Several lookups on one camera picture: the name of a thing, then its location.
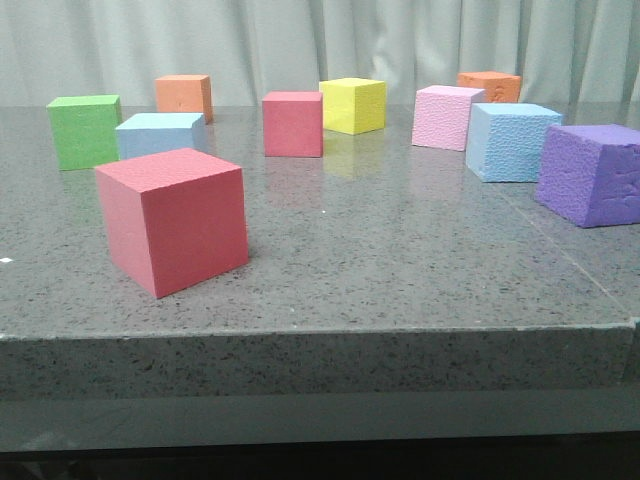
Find smooth light blue foam cube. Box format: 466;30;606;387
115;112;209;160

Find textured light blue foam cube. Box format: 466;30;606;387
465;103;563;183

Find small red foam cube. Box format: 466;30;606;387
262;91;323;158

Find yellow foam cube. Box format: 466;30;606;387
319;78;387;135

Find large red foam cube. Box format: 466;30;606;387
95;148;248;298

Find pink foam cube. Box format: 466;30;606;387
411;85;485;151

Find left orange foam cube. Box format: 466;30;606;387
154;74;214;124

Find orange foam cube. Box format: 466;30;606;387
154;74;214;124
457;71;521;103

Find right orange foam cube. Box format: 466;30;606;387
457;71;521;103

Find green foam cube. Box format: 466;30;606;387
46;94;122;171

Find purple foam cube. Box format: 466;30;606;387
535;124;639;228

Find grey-green curtain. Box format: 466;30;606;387
1;1;639;106

